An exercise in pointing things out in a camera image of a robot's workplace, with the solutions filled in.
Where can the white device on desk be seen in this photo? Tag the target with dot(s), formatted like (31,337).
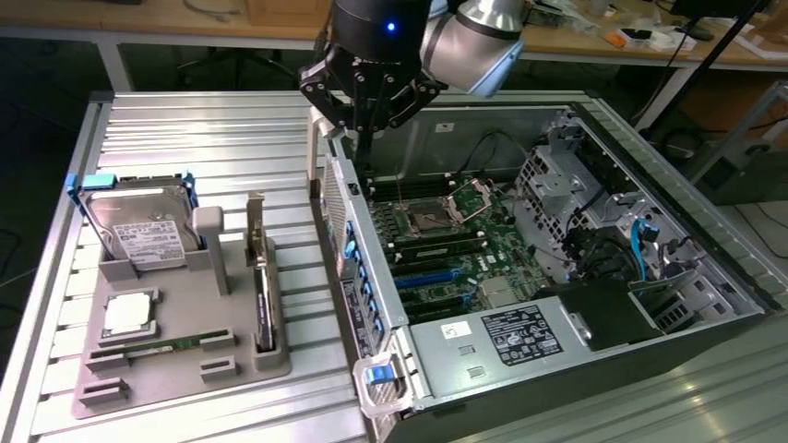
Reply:
(659,39)

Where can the silver chipset heatsink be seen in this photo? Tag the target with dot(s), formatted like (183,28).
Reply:
(499,293)

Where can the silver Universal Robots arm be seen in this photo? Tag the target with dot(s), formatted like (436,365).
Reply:
(473,51)

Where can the black expansion slot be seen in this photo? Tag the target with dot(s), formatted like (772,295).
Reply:
(433,303)
(439,314)

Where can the green motherboard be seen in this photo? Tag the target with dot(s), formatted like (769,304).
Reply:
(499,240)

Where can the black desk monitor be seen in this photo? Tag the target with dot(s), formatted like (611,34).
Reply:
(708,7)

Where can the silver CPU chip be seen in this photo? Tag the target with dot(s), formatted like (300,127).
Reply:
(125,314)

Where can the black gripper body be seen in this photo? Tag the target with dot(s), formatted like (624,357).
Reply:
(375,32)

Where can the metal disk bay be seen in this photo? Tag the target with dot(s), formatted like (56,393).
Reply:
(677,314)

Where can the blue card retainer strip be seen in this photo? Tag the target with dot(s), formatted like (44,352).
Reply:
(351,244)

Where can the grey parts rack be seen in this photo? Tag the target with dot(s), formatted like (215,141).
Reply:
(184,323)

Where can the black graphics card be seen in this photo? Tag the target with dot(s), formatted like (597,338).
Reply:
(263,295)

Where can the green RAM stick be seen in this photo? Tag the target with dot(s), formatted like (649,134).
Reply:
(165,343)

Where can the metal socket cover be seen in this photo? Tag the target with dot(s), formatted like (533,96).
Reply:
(471,198)

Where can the black slanted pole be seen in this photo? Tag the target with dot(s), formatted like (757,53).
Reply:
(721,51)

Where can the open black PC case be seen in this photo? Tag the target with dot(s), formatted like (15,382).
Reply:
(553,397)

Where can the hard disk in blue caddy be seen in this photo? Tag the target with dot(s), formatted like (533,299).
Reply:
(148,235)

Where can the thin metal locking lever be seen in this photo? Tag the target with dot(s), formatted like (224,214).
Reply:
(400,191)

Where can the black installed RAM stick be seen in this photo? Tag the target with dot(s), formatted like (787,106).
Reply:
(437,251)

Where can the black RAM slot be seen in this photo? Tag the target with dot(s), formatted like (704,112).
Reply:
(412,181)
(419,192)

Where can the blue expansion slot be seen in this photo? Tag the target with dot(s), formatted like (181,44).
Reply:
(428,280)

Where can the CPU socket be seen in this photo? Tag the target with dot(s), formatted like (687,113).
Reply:
(428,219)

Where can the metal drive cage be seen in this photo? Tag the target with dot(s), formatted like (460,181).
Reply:
(553,184)

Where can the silver power supply unit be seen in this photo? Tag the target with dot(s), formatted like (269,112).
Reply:
(443,364)

